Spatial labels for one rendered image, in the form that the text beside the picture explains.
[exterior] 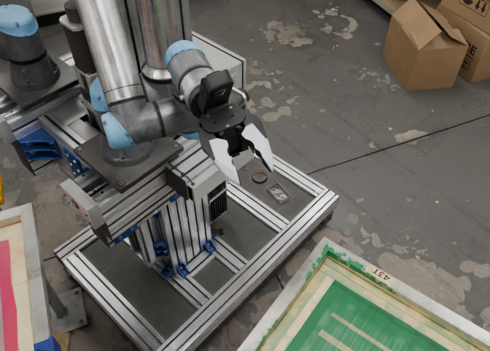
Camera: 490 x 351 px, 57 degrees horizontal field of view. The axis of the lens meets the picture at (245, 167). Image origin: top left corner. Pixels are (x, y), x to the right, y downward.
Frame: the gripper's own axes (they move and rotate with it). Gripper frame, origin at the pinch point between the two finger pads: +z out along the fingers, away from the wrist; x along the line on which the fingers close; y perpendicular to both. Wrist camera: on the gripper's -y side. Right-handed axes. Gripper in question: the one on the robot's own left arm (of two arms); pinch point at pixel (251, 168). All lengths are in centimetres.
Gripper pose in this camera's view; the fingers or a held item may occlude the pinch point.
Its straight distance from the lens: 66.0
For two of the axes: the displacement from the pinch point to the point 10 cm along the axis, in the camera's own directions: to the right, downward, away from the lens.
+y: 1.2, 6.3, 7.6
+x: -9.1, 3.8, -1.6
